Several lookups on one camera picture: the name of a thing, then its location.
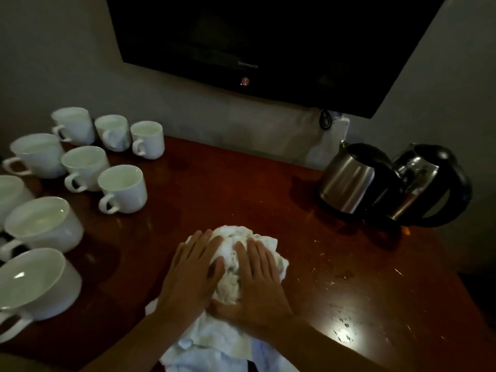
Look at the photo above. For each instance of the steel kettle with black lid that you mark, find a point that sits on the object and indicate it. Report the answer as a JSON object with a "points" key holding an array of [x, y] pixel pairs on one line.
{"points": [[345, 182]]}

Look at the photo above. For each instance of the black and steel kettle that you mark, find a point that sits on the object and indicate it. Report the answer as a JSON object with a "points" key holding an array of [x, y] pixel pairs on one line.
{"points": [[416, 178]]}

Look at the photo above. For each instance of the person's left hand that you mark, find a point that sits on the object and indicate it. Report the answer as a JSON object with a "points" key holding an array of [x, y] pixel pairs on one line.
{"points": [[190, 282]]}

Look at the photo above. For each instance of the black wall television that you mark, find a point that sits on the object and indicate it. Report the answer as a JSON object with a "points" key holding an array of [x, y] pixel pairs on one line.
{"points": [[271, 27]]}

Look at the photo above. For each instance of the white cloth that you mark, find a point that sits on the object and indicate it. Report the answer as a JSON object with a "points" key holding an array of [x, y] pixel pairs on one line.
{"points": [[232, 236]]}

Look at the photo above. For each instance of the person's right hand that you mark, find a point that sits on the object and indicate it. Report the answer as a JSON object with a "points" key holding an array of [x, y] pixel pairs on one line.
{"points": [[259, 302]]}

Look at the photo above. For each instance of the white ceramic cup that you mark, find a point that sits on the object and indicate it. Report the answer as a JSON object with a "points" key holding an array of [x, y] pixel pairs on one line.
{"points": [[38, 154], [85, 162], [38, 282], [42, 224], [11, 193], [124, 185]]}

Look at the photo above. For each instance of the dark red wooden table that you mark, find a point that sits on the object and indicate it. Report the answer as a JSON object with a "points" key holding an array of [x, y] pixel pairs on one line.
{"points": [[252, 189]]}

